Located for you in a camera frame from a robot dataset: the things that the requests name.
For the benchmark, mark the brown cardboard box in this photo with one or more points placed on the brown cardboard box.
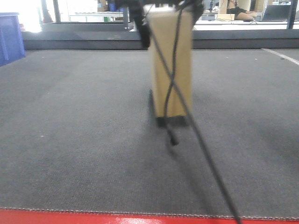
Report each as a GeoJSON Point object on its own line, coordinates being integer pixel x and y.
{"type": "Point", "coordinates": [174, 37]}

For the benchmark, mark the dark conveyor side rail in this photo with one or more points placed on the dark conveyor side rail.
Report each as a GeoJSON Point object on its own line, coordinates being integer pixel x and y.
{"type": "Point", "coordinates": [205, 39]}

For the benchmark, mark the grey conveyor belt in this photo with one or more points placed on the grey conveyor belt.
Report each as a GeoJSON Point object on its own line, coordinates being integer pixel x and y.
{"type": "Point", "coordinates": [78, 132]}

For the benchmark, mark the white desk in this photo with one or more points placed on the white desk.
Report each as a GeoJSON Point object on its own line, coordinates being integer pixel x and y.
{"type": "Point", "coordinates": [238, 25]}

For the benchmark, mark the person at desk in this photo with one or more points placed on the person at desk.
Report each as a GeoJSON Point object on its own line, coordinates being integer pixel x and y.
{"type": "Point", "coordinates": [240, 13]}

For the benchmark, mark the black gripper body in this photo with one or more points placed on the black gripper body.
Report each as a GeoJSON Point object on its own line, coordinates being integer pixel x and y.
{"type": "Point", "coordinates": [196, 7]}

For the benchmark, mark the grey laptop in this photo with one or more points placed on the grey laptop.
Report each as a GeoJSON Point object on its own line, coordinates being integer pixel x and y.
{"type": "Point", "coordinates": [276, 13]}

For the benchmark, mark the blue plastic bin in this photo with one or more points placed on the blue plastic bin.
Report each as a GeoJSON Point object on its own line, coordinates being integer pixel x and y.
{"type": "Point", "coordinates": [11, 41]}

